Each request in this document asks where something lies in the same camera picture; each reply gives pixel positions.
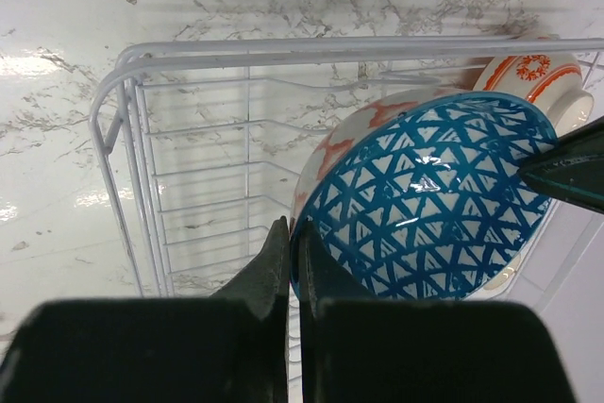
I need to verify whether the blue triangle pattern bowl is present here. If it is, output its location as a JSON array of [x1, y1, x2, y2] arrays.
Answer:
[[291, 90, 558, 300]]

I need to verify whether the white wire dish rack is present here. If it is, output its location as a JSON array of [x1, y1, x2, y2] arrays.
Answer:
[[89, 35, 603, 296]]

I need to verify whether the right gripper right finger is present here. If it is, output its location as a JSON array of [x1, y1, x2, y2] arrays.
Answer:
[[297, 223, 576, 402]]

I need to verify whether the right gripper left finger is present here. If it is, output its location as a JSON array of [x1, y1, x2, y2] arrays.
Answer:
[[1, 219, 289, 402]]

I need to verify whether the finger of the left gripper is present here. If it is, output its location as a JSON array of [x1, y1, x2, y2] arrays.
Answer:
[[518, 118, 604, 213]]

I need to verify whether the orange floral bowl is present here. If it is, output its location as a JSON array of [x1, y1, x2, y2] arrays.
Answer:
[[464, 50, 595, 137]]

